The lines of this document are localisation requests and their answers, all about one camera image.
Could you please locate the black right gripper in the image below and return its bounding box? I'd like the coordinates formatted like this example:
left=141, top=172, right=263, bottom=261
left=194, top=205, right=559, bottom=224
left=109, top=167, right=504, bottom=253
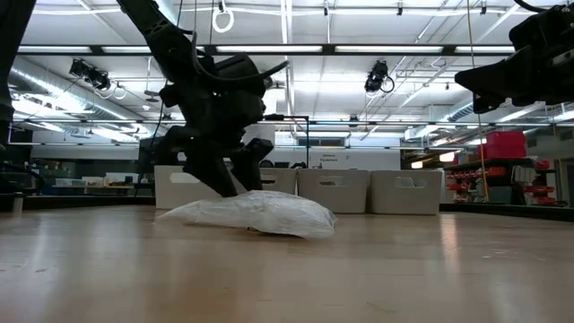
left=455, top=4, right=574, bottom=114

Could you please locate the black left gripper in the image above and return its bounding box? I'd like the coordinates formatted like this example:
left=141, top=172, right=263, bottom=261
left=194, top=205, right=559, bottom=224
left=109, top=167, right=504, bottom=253
left=154, top=53, right=275, bottom=198

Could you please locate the clear bag of cotton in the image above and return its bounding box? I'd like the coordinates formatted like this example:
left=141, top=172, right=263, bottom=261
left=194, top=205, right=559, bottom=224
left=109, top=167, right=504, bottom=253
left=241, top=189, right=337, bottom=240
left=154, top=192, right=257, bottom=232

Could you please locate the pale grey plastic storage bin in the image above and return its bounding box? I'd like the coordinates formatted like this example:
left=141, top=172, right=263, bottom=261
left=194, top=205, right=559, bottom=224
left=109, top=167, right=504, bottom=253
left=369, top=170, right=443, bottom=216
left=296, top=169, right=371, bottom=214
left=259, top=168, right=299, bottom=195

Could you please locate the red plastic storage bin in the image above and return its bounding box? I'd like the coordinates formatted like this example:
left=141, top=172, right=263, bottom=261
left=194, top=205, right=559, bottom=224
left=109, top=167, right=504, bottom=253
left=486, top=130, right=527, bottom=147
left=476, top=144, right=528, bottom=160

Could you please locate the white plastic storage bin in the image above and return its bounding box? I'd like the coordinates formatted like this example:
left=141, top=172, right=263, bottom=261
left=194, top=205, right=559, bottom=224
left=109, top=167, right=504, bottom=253
left=153, top=164, right=221, bottom=211

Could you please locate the dark shelf rack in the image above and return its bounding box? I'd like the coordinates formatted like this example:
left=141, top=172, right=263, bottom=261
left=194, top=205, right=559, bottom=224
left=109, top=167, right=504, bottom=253
left=443, top=156, right=569, bottom=207

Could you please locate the cluttered work desk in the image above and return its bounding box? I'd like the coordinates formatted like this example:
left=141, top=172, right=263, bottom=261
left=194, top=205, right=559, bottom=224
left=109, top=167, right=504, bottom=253
left=51, top=177, right=156, bottom=197

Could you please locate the yellow hanging rope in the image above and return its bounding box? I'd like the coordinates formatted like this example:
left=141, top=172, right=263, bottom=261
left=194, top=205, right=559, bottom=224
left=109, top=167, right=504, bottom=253
left=465, top=0, right=491, bottom=203

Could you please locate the black mounted camera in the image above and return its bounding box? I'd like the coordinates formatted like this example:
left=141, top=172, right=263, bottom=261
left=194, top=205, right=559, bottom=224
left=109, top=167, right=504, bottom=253
left=363, top=59, right=396, bottom=96
left=68, top=57, right=112, bottom=92

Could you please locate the white looped cable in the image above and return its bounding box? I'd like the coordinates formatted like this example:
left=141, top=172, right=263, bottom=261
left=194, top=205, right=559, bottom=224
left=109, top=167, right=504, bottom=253
left=211, top=0, right=236, bottom=35

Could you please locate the silver ventilation duct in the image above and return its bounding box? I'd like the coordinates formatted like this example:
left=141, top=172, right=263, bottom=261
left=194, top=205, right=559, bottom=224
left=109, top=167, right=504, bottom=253
left=8, top=57, right=158, bottom=135

